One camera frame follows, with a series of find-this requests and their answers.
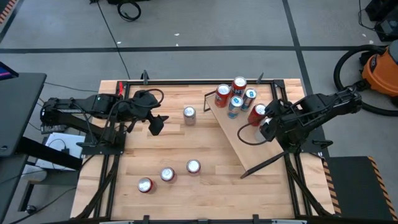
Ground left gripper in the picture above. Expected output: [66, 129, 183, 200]
[121, 90, 170, 137]

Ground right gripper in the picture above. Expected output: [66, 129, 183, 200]
[260, 100, 307, 144]

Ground blue silver Red Bull can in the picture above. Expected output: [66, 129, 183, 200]
[228, 95, 244, 119]
[241, 88, 258, 112]

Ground orange Fanta can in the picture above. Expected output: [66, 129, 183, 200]
[214, 83, 232, 109]

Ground wooden shelf with black legs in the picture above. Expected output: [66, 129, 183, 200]
[203, 88, 292, 180]

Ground orange shop vacuum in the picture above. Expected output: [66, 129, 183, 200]
[353, 40, 398, 105]
[333, 44, 398, 118]

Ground white box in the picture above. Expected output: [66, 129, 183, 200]
[34, 132, 86, 171]

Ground black mat hazard stripes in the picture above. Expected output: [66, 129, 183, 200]
[322, 155, 398, 222]

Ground black power adapter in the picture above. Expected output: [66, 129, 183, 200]
[40, 123, 63, 134]

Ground black desk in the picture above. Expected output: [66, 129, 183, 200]
[0, 72, 83, 223]

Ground black equipment cases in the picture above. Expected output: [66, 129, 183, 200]
[357, 0, 398, 43]

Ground computer screen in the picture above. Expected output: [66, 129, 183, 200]
[0, 61, 19, 81]

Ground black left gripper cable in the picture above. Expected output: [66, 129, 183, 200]
[105, 88, 165, 147]

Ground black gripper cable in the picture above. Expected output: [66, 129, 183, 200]
[105, 88, 165, 147]
[237, 122, 265, 146]

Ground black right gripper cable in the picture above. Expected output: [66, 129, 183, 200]
[237, 122, 265, 146]

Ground black aluminium table frame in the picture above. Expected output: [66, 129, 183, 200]
[76, 79, 330, 224]

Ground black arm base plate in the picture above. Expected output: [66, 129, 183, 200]
[298, 129, 334, 154]
[76, 132, 127, 156]

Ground long black floor cable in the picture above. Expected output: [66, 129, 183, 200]
[90, 0, 131, 80]

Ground coiled black cable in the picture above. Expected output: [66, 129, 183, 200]
[116, 1, 142, 22]

